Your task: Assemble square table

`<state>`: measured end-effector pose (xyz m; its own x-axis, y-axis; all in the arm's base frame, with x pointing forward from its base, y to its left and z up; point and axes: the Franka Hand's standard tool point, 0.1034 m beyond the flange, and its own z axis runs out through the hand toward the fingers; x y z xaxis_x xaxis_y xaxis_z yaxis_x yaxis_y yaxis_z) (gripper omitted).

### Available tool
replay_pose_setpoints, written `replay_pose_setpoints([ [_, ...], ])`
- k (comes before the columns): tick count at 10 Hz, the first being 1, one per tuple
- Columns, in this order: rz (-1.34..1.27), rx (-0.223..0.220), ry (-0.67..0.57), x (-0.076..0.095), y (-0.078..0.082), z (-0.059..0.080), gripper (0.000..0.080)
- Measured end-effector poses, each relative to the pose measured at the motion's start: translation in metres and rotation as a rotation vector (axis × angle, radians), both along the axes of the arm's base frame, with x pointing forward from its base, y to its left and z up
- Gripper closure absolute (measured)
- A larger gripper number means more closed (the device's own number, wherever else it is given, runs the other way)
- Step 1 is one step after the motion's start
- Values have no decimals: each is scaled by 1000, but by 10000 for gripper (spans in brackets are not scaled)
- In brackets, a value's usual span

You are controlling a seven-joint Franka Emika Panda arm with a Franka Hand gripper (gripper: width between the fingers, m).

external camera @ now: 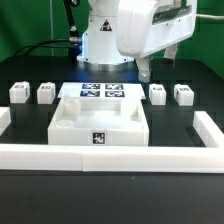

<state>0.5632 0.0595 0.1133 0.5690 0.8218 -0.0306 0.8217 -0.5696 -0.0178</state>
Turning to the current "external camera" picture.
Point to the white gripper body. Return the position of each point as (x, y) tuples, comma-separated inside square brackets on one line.
[(145, 27)]

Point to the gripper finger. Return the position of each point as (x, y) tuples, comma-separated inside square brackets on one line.
[(144, 67), (170, 55)]

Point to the white square table top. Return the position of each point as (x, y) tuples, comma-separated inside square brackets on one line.
[(98, 122)]

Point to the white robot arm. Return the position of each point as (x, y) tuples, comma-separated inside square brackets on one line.
[(99, 47)]

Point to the white U-shaped fence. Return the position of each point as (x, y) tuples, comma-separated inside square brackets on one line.
[(111, 158)]

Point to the white marker base plate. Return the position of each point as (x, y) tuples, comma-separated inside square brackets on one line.
[(101, 90)]

